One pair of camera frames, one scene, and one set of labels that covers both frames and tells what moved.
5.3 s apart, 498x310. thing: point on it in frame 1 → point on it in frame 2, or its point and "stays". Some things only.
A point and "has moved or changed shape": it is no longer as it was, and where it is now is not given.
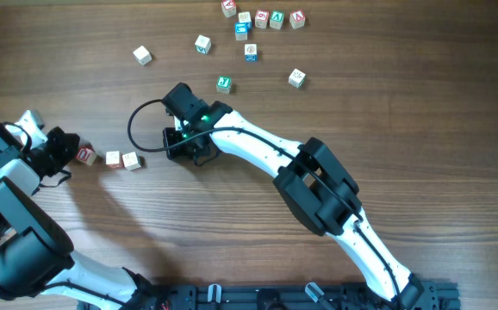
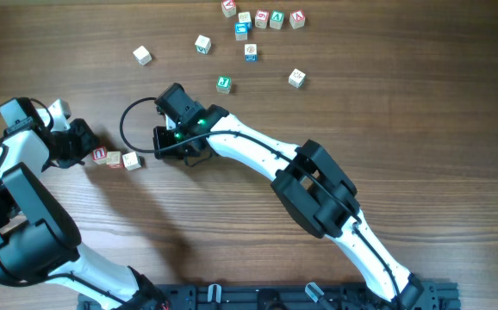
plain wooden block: (115, 158) stays
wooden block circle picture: (224, 83) stays
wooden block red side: (86, 153) has moved or changed shape
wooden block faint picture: (131, 161) stays
